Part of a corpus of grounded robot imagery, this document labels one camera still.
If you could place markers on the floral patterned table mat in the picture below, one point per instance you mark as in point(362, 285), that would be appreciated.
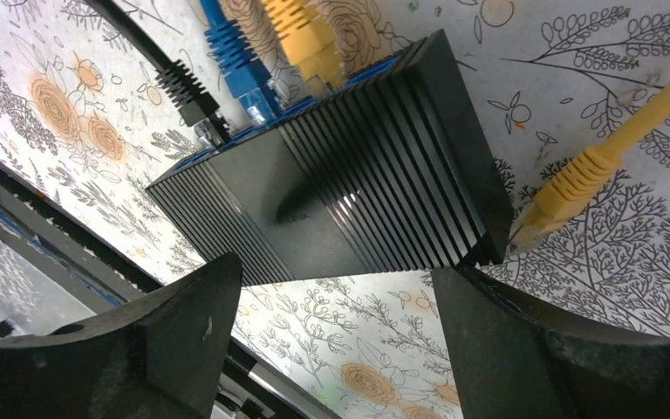
point(84, 122)

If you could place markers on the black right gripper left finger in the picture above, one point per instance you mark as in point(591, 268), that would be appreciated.
point(159, 356)

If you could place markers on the black ribbed network switch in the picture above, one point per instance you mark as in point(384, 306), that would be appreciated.
point(392, 173)

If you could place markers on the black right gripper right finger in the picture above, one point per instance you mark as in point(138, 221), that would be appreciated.
point(516, 356)

